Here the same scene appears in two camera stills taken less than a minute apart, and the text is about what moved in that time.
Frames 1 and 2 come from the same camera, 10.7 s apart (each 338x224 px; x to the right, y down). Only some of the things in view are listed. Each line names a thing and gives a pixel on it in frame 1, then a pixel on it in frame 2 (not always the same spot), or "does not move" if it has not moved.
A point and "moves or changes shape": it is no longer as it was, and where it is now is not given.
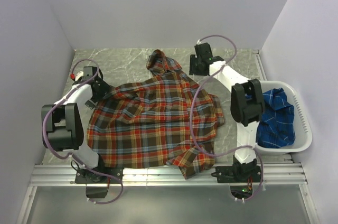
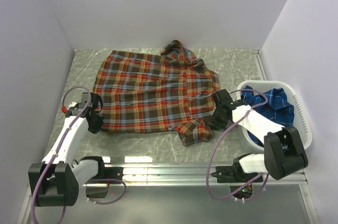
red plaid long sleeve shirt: [156, 120] moves or changes shape
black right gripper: [192, 71] to [215, 124]
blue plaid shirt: [276, 129] does not move
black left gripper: [103, 89] to [95, 129]
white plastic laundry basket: [303, 132] does not move
